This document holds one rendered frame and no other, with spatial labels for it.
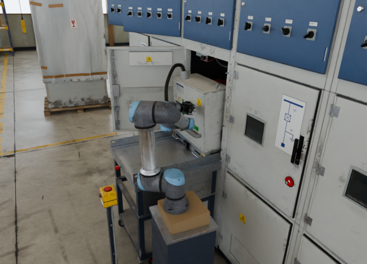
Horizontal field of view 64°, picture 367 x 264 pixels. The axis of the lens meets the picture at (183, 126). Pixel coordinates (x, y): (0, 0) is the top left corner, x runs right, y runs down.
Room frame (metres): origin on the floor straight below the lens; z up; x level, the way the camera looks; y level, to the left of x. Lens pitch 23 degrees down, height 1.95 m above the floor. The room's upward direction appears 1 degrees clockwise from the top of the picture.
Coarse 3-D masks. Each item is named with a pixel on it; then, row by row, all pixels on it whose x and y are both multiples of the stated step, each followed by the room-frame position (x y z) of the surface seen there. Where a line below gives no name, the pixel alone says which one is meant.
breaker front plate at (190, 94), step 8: (176, 80) 2.29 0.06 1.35; (184, 88) 2.18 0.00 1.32; (192, 88) 2.06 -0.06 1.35; (176, 96) 2.30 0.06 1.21; (184, 96) 2.18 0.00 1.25; (192, 96) 2.07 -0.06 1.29; (200, 96) 1.96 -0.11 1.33; (192, 112) 2.07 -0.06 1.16; (200, 112) 1.97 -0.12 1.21; (200, 120) 1.97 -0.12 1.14; (200, 128) 1.97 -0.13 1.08; (184, 136) 2.21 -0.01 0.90; (192, 136) 2.08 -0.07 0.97; (200, 144) 1.98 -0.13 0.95
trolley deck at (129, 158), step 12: (156, 144) 2.20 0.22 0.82; (168, 144) 2.21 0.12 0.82; (180, 144) 2.21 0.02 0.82; (120, 156) 1.98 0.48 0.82; (132, 156) 1.99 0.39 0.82; (168, 156) 2.00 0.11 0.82; (180, 156) 2.01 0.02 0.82; (192, 156) 2.01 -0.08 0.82; (132, 168) 1.82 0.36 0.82; (192, 168) 1.84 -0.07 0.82; (204, 168) 1.86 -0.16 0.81; (216, 168) 1.91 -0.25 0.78
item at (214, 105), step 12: (192, 84) 2.13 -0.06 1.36; (204, 84) 2.13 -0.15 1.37; (204, 96) 1.92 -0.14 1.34; (216, 96) 1.97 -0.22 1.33; (204, 108) 1.92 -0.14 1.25; (216, 108) 1.97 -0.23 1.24; (204, 120) 1.93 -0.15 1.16; (216, 120) 1.97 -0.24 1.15; (204, 132) 1.93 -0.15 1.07; (216, 132) 1.98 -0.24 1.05; (204, 144) 1.93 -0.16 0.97; (216, 144) 1.98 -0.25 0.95
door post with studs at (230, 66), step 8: (232, 40) 1.93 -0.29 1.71; (232, 48) 1.92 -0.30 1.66; (232, 56) 1.92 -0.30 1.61; (232, 64) 1.91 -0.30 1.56; (232, 72) 1.91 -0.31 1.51; (232, 80) 1.90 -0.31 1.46; (224, 104) 1.96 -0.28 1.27; (224, 112) 1.95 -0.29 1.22; (224, 120) 1.95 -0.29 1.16; (224, 128) 1.93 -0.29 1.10; (224, 136) 1.92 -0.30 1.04; (224, 144) 1.92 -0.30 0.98; (224, 152) 1.91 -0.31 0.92; (224, 160) 1.90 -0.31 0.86; (216, 232) 1.92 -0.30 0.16; (216, 240) 1.91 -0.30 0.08
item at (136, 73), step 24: (120, 48) 2.40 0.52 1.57; (144, 48) 2.43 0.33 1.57; (168, 48) 2.47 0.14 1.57; (120, 72) 2.42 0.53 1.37; (144, 72) 2.46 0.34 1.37; (168, 72) 2.50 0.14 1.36; (120, 96) 2.42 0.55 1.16; (144, 96) 2.46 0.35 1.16; (168, 96) 2.50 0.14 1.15; (120, 120) 2.42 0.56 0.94
